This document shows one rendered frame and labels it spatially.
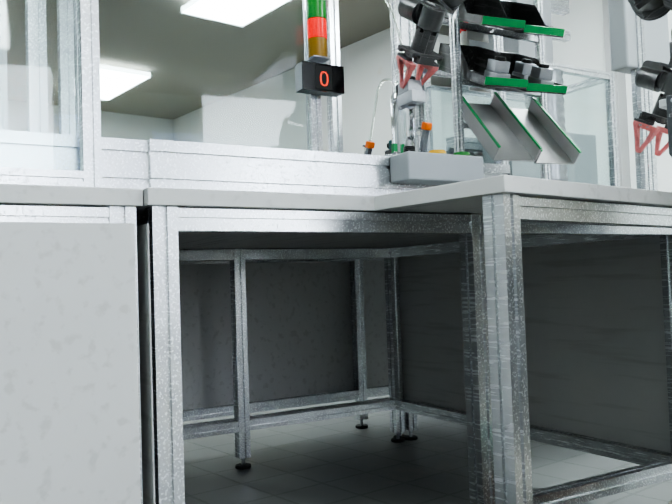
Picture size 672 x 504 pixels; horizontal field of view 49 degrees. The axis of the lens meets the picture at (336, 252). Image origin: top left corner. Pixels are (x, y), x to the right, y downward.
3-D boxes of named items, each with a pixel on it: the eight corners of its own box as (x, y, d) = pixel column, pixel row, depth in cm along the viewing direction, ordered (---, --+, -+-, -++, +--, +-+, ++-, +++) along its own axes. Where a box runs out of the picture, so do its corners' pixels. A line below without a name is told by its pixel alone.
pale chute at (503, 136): (535, 162, 194) (542, 148, 191) (492, 160, 189) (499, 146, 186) (490, 105, 213) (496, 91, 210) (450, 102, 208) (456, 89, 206)
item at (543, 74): (552, 92, 203) (558, 66, 200) (539, 91, 201) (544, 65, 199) (535, 86, 210) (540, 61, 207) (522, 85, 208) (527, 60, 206)
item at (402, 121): (435, 164, 284) (431, 67, 285) (406, 162, 277) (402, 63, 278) (413, 169, 296) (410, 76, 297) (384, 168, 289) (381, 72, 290)
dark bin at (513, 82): (526, 89, 196) (532, 60, 194) (484, 85, 192) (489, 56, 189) (474, 71, 220) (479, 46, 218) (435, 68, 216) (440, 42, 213)
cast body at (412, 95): (426, 102, 184) (424, 74, 184) (412, 100, 181) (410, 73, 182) (406, 111, 191) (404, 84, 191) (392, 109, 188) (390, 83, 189)
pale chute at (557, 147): (574, 165, 201) (582, 151, 199) (534, 163, 197) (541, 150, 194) (528, 110, 221) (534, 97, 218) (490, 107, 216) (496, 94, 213)
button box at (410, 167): (484, 182, 165) (483, 155, 166) (409, 178, 155) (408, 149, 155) (464, 187, 171) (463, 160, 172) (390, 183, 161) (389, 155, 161)
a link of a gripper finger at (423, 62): (393, 83, 187) (404, 47, 183) (416, 85, 191) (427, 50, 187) (407, 93, 182) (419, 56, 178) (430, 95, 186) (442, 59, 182)
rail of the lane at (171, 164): (512, 205, 179) (510, 161, 179) (151, 193, 133) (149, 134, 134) (496, 208, 184) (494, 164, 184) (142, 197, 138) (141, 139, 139)
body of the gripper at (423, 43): (395, 51, 182) (404, 21, 179) (428, 55, 187) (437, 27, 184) (409, 59, 177) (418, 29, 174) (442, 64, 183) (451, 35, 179)
